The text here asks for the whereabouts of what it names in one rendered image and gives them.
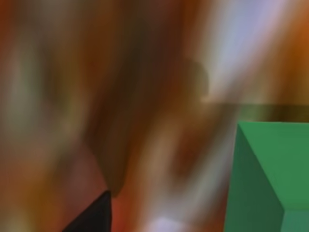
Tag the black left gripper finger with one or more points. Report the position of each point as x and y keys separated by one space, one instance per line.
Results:
x=96 y=216

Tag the green block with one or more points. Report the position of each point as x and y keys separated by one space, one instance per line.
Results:
x=270 y=174

